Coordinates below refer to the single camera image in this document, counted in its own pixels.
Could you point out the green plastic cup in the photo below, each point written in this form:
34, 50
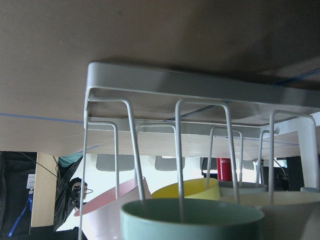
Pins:
190, 219

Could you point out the yellow plastic cup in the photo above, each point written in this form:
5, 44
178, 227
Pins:
193, 189

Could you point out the grey plastic cup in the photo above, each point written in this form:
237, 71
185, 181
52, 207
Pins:
226, 188

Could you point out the pink plastic cup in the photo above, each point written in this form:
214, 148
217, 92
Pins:
101, 216

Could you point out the white plastic cup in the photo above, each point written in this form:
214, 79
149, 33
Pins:
294, 215

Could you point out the red fire extinguisher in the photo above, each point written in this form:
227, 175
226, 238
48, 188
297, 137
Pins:
224, 169

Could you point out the white wire cup rack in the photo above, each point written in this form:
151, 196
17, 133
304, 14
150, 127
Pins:
268, 105

